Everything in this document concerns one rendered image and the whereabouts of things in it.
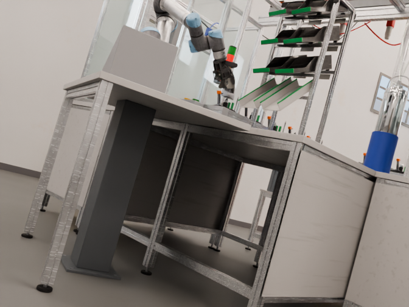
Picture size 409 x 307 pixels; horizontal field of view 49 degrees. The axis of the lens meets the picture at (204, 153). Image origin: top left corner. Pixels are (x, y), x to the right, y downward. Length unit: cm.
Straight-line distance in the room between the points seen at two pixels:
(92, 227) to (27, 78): 384
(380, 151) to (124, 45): 160
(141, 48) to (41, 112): 375
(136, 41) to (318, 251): 131
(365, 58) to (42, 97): 531
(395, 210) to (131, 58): 151
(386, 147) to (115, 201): 161
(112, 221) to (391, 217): 139
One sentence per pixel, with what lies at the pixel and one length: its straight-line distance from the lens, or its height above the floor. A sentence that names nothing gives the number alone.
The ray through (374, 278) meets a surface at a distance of 250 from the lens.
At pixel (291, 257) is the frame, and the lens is 205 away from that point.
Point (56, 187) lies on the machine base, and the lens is 340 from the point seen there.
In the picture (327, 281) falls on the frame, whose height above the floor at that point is 25.
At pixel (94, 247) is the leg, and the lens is 222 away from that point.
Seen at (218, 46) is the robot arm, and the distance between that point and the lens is 251.
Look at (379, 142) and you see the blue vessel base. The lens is 287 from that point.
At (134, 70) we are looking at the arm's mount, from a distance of 217.
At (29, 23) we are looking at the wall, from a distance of 593.
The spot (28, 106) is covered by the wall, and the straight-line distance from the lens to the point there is 583.
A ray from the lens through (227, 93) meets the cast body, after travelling 259.
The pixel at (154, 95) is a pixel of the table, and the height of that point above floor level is 84.
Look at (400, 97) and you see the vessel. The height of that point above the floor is 136.
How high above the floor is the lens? 58
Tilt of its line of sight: 3 degrees up
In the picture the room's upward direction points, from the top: 16 degrees clockwise
